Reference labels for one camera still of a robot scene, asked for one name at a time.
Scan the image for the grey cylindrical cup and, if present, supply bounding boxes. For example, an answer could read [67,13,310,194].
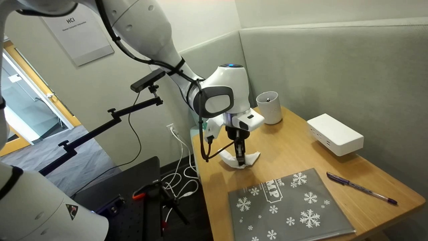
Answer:
[254,90,284,126]

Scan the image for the white rectangular box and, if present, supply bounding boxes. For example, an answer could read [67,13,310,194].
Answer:
[306,113,365,158]

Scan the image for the black tripod stand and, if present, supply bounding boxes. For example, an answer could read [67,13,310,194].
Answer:
[146,178,191,226]

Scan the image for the black stereo camera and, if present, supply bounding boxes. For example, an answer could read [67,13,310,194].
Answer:
[130,67,167,94]

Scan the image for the thin black camera cable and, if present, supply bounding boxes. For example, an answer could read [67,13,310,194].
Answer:
[71,91,145,198]

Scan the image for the wooden window frame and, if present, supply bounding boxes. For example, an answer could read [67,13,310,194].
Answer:
[0,39,84,158]

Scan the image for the orange handled clamp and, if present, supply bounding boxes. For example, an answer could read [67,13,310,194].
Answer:
[131,190,150,202]

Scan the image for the black low platform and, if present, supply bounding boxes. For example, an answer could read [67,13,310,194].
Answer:
[71,155,163,241]

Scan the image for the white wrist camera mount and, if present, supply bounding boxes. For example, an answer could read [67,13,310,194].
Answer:
[225,109,266,133]

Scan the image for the white power cables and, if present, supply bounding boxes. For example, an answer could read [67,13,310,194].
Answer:
[159,126,201,202]

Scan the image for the purple pen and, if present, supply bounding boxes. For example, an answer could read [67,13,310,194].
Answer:
[325,171,399,208]

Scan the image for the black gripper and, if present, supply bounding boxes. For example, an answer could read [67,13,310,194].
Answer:
[225,125,249,166]

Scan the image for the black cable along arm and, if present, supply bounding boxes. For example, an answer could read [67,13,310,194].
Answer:
[94,0,199,84]

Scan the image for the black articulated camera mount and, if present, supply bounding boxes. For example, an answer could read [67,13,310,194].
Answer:
[38,84,165,177]

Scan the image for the grey snowflake placemat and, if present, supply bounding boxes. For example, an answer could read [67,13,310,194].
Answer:
[228,167,357,241]

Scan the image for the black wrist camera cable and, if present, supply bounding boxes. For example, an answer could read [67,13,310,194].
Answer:
[198,118,238,163]

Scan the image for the white wall poster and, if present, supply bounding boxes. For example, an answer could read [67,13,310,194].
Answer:
[40,5,115,68]

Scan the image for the white cloth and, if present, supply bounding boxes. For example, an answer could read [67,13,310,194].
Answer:
[218,149,262,171]

